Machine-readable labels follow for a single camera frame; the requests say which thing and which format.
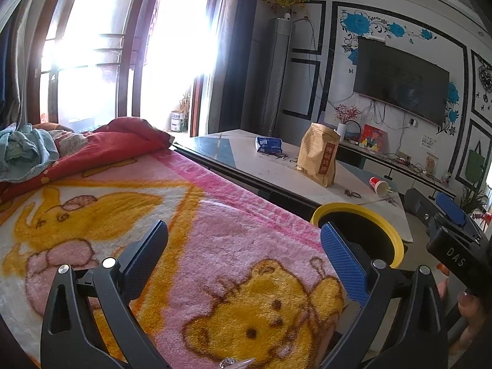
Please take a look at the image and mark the white television cabinet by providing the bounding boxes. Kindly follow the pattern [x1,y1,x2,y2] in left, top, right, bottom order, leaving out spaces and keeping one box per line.
[336,138,458,200]

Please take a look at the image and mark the black wall television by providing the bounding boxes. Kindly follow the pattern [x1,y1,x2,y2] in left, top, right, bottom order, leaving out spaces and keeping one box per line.
[353,36,450,127]

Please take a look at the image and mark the dark blue curtain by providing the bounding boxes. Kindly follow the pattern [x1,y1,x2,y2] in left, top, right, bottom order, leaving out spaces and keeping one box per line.
[208,0,262,133]

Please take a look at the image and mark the yellow rimmed black trash bin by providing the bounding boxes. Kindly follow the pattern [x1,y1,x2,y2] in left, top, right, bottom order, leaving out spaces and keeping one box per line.
[311,203,404,270]

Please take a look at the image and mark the marble top coffee table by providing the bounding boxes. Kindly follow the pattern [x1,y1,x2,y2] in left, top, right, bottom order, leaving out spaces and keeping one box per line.
[173,129,414,244]

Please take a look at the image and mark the black wall clock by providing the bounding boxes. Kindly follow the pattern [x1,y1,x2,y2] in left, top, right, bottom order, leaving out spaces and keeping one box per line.
[477,59,492,97]

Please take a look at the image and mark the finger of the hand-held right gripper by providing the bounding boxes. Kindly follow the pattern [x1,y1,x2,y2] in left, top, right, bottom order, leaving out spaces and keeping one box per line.
[405,188,439,225]
[435,191,485,238]

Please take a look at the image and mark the brown paper bag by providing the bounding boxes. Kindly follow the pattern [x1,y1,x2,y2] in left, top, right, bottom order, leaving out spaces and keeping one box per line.
[296,122,341,188]

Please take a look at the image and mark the blue snack packet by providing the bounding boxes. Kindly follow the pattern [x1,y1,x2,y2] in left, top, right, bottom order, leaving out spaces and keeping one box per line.
[255,136,283,153]

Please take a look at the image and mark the grey standing air conditioner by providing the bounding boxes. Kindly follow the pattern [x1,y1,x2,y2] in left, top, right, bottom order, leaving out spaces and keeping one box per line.
[265,17,295,139]

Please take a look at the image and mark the yellow artificial flowers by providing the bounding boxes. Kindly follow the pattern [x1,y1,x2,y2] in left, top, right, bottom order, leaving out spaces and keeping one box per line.
[261,0,308,18]

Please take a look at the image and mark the green tote bag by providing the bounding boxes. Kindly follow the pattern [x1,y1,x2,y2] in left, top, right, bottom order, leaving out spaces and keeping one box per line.
[465,140,487,181]

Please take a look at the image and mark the red paper cup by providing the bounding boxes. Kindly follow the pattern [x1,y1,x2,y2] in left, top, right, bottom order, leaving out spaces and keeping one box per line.
[369,176,391,196]

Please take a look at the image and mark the person's right hand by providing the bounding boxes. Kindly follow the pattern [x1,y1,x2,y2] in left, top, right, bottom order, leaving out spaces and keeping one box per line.
[437,264,492,354]

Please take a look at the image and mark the red floral quilt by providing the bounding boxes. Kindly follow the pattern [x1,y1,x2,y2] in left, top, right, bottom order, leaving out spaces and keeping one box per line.
[0,117,173,196]

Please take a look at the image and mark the brown balcony door frame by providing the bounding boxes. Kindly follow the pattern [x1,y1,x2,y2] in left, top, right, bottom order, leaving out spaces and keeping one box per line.
[27,0,224,135]

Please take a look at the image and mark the light blue crumpled cloth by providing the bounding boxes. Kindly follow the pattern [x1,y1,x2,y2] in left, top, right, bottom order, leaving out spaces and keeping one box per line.
[0,123,60,183]

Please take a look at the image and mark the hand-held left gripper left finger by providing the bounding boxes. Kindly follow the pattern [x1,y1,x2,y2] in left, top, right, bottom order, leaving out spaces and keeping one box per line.
[40,220,170,369]

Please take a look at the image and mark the red picture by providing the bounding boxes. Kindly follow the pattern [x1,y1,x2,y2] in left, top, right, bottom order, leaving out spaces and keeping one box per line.
[361,124,387,149]

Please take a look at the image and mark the pink cartoon printed blanket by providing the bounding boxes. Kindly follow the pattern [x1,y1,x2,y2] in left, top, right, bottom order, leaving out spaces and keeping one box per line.
[0,148,348,369]

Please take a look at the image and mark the green potted plant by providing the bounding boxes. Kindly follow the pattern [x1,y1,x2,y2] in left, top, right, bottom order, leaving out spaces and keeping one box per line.
[459,186,487,216]

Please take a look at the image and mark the white vase with red flowers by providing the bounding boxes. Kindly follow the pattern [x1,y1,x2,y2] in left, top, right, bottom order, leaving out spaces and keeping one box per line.
[332,104,362,142]

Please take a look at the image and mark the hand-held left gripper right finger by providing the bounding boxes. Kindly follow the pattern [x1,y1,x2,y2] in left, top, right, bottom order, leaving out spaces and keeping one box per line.
[319,222,448,369]

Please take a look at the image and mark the orange red pillow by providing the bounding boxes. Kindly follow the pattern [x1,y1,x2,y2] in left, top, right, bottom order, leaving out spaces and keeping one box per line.
[31,122,75,133]

